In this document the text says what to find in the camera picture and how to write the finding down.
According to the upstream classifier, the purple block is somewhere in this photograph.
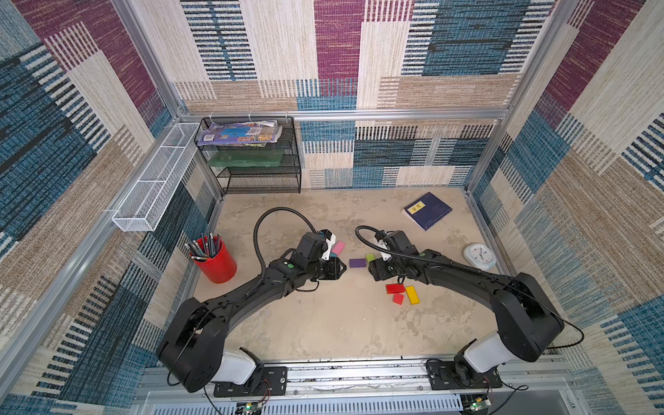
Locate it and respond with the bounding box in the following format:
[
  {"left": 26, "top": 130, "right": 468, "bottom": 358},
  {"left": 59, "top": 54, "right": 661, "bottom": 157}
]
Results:
[{"left": 349, "top": 259, "right": 368, "bottom": 268}]

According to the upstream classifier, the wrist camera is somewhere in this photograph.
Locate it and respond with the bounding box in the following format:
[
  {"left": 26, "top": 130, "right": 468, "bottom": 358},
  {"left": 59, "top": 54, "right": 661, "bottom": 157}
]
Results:
[
  {"left": 292, "top": 229, "right": 336, "bottom": 263},
  {"left": 375, "top": 231, "right": 418, "bottom": 256}
]

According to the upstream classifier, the white wire wall basket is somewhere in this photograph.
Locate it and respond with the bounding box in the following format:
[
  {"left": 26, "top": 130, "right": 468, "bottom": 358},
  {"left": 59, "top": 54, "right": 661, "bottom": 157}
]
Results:
[{"left": 112, "top": 123, "right": 197, "bottom": 233}]

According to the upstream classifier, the colourful magazine on rack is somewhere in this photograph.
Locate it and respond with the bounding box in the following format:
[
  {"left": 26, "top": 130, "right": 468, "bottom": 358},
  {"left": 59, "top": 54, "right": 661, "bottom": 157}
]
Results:
[{"left": 195, "top": 120, "right": 284, "bottom": 147}]

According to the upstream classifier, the green tray in rack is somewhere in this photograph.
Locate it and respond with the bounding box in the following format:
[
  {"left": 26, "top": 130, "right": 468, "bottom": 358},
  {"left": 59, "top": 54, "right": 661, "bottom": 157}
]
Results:
[{"left": 209, "top": 150, "right": 283, "bottom": 168}]

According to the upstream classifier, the red pen cup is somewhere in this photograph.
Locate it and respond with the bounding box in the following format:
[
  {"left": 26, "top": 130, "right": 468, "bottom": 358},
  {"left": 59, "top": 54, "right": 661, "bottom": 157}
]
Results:
[{"left": 190, "top": 236, "right": 238, "bottom": 285}]

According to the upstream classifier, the yellow block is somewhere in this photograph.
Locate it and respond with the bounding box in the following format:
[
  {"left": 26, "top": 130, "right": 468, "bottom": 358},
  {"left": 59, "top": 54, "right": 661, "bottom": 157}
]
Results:
[{"left": 406, "top": 286, "right": 420, "bottom": 305}]

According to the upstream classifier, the white round clock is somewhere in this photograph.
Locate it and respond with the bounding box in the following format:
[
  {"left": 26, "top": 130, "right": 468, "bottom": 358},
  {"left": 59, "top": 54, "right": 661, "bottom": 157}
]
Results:
[{"left": 463, "top": 243, "right": 496, "bottom": 271}]

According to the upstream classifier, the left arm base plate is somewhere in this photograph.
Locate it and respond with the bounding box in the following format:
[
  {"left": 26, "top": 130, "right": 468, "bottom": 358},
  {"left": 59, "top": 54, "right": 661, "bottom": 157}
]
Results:
[{"left": 213, "top": 367, "right": 288, "bottom": 398}]

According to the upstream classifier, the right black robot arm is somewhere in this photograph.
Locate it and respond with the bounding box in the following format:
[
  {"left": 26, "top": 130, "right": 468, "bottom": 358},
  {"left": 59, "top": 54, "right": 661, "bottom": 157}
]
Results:
[{"left": 368, "top": 250, "right": 565, "bottom": 377}]

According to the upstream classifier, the pink block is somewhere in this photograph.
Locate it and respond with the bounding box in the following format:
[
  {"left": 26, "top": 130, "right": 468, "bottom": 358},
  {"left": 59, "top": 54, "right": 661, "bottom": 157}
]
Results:
[{"left": 331, "top": 241, "right": 345, "bottom": 256}]

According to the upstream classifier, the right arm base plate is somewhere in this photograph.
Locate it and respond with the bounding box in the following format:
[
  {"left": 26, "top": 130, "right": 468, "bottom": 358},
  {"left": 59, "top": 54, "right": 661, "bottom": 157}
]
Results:
[{"left": 425, "top": 359, "right": 502, "bottom": 391}]

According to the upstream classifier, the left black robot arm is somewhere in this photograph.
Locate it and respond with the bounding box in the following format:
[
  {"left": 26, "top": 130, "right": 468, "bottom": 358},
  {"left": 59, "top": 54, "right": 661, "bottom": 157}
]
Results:
[{"left": 157, "top": 257, "right": 347, "bottom": 393}]

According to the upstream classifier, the black wire shelf rack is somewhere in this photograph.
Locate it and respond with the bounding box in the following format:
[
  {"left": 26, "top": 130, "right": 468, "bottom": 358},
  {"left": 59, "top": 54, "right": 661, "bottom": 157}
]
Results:
[{"left": 195, "top": 117, "right": 302, "bottom": 195}]

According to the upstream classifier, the red long block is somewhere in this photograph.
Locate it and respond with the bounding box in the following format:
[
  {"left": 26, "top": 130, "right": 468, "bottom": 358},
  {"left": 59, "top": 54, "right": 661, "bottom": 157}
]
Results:
[{"left": 386, "top": 284, "right": 406, "bottom": 295}]

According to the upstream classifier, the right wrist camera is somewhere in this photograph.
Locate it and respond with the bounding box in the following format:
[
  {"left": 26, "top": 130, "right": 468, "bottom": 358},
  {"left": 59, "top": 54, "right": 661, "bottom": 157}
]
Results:
[{"left": 375, "top": 231, "right": 418, "bottom": 256}]

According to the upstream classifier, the dark blue notebook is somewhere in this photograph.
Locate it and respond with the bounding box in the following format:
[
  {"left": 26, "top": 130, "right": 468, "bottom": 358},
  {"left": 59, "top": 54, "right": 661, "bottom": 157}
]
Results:
[{"left": 402, "top": 192, "right": 452, "bottom": 231}]

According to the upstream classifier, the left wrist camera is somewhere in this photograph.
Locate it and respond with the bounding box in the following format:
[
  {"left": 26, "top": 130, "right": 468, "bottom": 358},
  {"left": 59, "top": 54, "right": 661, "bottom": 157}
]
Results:
[{"left": 292, "top": 229, "right": 336, "bottom": 263}]

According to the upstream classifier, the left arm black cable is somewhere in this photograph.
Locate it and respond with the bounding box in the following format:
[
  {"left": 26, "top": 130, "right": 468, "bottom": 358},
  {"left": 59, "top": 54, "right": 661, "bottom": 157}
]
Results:
[{"left": 252, "top": 206, "right": 317, "bottom": 271}]

